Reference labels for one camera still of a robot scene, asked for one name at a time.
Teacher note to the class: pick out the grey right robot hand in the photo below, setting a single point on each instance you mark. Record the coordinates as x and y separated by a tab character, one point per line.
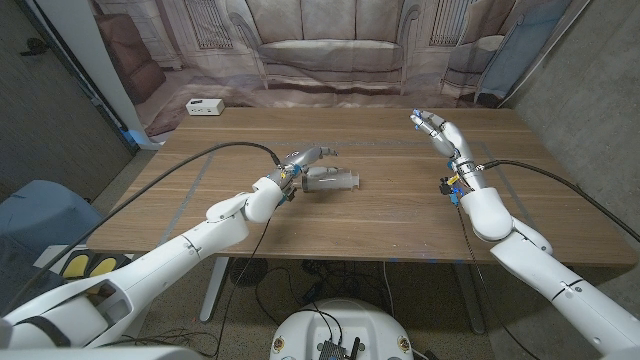
452	137

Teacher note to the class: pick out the white flat floor board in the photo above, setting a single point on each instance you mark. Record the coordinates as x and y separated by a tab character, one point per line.
50	256

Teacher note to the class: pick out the printed sofa room backdrop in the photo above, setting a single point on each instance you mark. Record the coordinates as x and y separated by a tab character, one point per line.
330	50

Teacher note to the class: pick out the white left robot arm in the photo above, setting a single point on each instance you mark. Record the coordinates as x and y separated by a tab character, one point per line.
170	257

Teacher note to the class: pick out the yellow black foot pedal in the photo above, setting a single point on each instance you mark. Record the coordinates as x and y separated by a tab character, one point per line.
77	266

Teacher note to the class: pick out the white table leg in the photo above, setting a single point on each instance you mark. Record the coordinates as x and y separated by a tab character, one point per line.
214	290

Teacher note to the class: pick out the clear plastic syringe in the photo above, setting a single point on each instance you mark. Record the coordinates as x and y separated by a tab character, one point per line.
332	181

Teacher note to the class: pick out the person leg in blue jeans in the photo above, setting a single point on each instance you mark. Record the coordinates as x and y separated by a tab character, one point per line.
22	277

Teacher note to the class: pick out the white power strip box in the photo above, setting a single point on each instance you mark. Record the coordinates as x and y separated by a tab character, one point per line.
204	106

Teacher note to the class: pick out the black antenna module on base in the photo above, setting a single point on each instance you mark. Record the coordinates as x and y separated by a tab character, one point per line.
332	350

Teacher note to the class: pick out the white door frame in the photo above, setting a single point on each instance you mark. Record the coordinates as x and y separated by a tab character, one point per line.
95	60

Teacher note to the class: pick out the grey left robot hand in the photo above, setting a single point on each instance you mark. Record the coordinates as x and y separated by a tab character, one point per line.
302	161

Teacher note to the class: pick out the round black floor fan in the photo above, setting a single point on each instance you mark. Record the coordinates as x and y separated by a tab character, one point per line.
248	272

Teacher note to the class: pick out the white robot torso shell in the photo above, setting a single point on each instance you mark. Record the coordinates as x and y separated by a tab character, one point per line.
100	354

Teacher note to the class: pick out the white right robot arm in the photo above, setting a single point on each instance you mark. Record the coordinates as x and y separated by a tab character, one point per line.
545	272

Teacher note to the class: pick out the blue padded chair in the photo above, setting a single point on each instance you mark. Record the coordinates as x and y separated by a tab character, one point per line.
45	215

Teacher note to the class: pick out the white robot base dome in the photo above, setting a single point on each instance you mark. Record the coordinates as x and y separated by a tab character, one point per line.
305	325

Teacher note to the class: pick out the grey table leg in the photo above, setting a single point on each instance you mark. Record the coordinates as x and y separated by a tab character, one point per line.
470	300

